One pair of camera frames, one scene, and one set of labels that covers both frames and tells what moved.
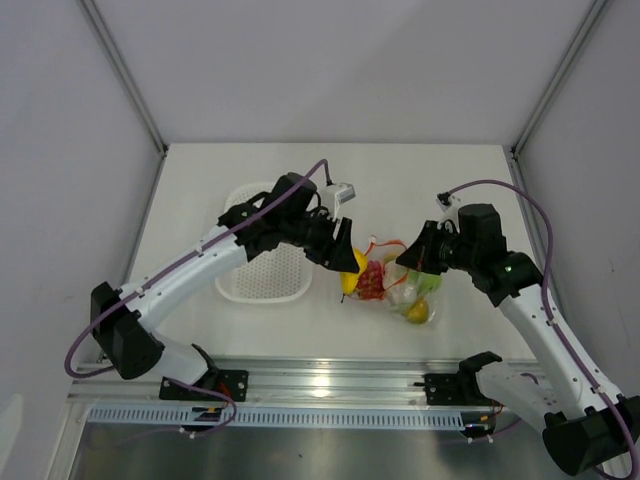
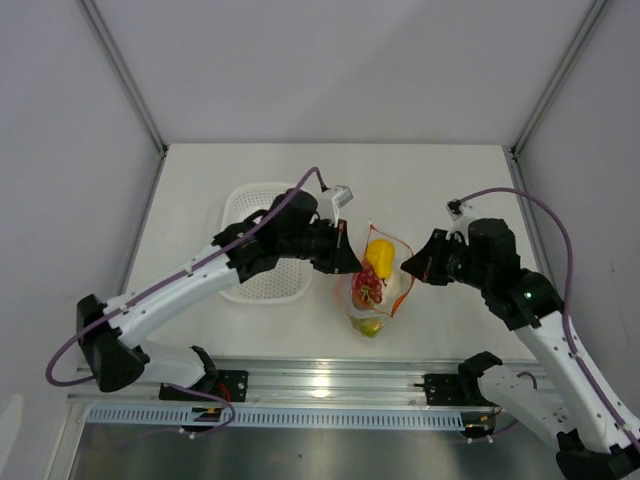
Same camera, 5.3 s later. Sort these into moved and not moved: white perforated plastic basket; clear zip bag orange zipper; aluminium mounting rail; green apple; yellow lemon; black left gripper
Moved: clear zip bag orange zipper; yellow lemon; green apple
Not moved: white perforated plastic basket; black left gripper; aluminium mounting rail
